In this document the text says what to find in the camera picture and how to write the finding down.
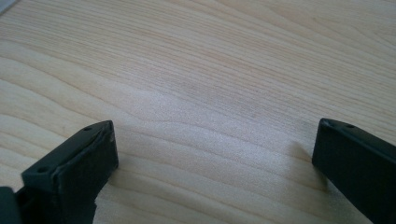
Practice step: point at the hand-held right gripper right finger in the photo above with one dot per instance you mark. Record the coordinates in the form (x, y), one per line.
(355, 158)

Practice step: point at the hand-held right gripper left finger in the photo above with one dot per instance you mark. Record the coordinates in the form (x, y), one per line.
(74, 168)

